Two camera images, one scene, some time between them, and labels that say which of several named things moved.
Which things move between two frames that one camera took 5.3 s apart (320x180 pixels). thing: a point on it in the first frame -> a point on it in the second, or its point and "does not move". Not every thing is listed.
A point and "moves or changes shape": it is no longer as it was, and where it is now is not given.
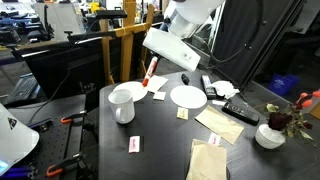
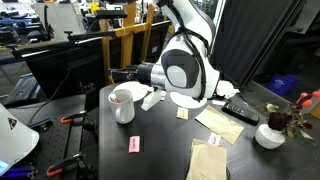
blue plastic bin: x=283 y=83 does not move
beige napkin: x=220 y=125 does not move
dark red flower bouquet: x=290 y=118 does not move
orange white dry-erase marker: x=150 y=71 moves or changes shape
